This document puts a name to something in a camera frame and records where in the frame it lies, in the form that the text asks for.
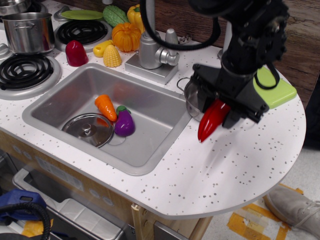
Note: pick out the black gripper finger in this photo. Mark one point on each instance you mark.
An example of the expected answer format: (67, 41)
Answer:
(232, 118)
(206, 94)

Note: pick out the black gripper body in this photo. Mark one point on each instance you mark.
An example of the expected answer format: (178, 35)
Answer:
(235, 90)

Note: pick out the red toy chili pepper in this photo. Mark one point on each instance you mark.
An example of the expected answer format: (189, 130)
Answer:
(212, 118)

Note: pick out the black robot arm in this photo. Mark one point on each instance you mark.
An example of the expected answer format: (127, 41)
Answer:
(258, 39)

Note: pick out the small steel pot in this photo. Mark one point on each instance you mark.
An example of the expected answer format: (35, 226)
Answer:
(190, 92)

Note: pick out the yellow toy bell pepper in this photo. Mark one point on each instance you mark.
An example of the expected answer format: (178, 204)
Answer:
(134, 17)

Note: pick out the steel pot lid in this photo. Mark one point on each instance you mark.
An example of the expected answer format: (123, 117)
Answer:
(92, 128)

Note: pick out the dark red toy pepper piece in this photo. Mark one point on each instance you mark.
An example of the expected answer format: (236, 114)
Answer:
(75, 54)

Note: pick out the large steel pot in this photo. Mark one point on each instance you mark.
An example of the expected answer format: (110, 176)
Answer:
(29, 33)

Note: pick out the light green cutting board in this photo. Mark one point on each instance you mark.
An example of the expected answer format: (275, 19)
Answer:
(277, 96)

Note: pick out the silver toy faucet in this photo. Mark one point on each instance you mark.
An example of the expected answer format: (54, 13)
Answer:
(153, 61)

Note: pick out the purple toy eggplant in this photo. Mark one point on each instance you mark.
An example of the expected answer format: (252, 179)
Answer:
(124, 125)

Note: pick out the orange toy pumpkin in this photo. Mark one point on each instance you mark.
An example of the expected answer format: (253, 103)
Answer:
(126, 37)

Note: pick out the yellow toy corn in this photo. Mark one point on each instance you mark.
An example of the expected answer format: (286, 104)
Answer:
(111, 57)

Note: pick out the orange toy carrot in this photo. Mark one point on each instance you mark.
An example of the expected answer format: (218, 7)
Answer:
(106, 107)

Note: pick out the grey shoe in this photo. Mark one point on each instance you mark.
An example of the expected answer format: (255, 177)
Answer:
(294, 209)

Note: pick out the yellow toy banana piece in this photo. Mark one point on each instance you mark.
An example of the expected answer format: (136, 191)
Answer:
(99, 49)

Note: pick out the green toy bitter gourd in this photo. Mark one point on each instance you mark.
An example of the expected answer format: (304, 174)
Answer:
(113, 15)

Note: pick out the rear black stove burner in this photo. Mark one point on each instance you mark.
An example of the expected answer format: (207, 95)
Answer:
(83, 31)

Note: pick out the black stove burner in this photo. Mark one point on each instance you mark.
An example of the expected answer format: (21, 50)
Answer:
(83, 31)
(20, 72)

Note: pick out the silver toy sink basin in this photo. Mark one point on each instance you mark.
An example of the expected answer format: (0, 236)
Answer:
(160, 116)

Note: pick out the green toy plate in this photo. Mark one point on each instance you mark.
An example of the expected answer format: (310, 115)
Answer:
(82, 15)

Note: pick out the front black stove burner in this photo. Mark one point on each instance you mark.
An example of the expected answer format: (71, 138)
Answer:
(20, 72)

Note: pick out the steel bowl at corner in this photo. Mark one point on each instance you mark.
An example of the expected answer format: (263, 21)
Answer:
(8, 7)

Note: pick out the grey oven door handle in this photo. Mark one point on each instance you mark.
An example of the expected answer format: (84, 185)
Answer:
(73, 217)

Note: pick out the blue tool with black hose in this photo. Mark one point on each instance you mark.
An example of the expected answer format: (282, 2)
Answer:
(21, 204)

